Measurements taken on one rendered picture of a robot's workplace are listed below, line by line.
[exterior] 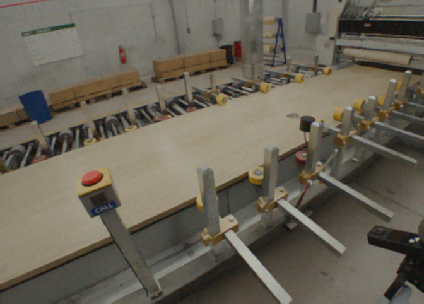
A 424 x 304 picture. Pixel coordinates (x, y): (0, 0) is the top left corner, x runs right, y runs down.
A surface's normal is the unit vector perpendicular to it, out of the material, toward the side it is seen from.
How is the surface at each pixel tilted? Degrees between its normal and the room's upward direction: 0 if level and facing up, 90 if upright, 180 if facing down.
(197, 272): 0
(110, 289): 0
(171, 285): 0
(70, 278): 90
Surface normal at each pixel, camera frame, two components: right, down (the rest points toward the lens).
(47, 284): 0.51, 0.39
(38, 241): -0.10, -0.85
